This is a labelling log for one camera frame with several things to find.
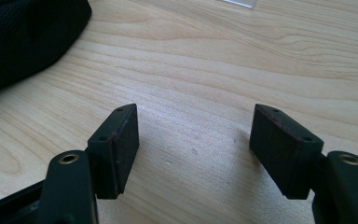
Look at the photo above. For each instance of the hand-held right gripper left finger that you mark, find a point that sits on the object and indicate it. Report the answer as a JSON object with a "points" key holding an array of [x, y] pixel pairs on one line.
{"points": [[115, 152]]}

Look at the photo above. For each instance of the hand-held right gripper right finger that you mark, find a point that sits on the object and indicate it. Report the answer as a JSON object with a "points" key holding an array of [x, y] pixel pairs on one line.
{"points": [[281, 152]]}

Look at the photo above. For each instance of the black mesh fabric bag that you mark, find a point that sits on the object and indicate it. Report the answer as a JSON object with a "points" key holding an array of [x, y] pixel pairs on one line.
{"points": [[24, 37]]}

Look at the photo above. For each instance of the white object at edge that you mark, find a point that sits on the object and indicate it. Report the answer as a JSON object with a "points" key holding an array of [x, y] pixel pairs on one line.
{"points": [[240, 2]]}

